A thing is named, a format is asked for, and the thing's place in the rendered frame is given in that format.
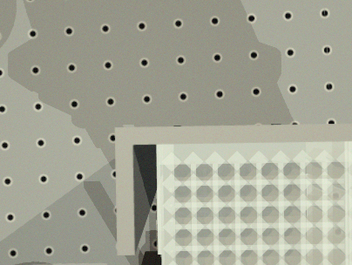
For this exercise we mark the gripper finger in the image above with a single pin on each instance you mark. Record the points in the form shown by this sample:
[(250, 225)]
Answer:
[(151, 258)]

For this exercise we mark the white multi-well plate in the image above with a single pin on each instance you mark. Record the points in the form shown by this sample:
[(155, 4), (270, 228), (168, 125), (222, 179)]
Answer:
[(223, 204)]

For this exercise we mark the grey perforated base plate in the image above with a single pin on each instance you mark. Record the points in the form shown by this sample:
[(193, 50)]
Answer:
[(73, 70)]

